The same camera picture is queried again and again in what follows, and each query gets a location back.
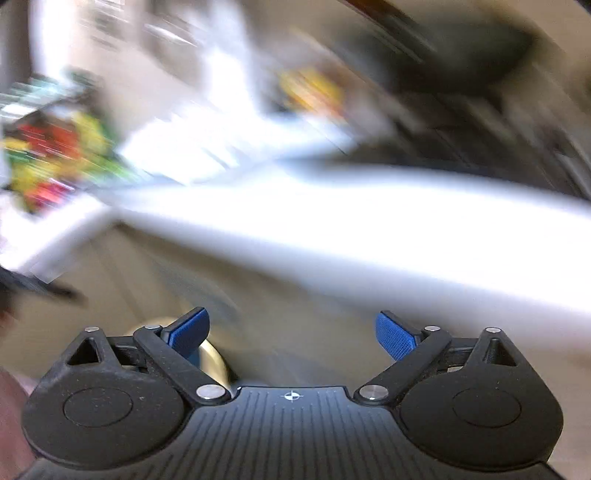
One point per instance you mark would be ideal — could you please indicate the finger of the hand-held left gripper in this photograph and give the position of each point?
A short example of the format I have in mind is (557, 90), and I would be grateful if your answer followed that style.
(32, 284)

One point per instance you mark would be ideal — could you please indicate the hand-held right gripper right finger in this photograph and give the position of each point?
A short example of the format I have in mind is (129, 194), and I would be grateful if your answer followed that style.
(392, 337)

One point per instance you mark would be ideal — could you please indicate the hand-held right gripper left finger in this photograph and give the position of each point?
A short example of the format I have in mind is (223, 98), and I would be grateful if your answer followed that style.
(189, 330)

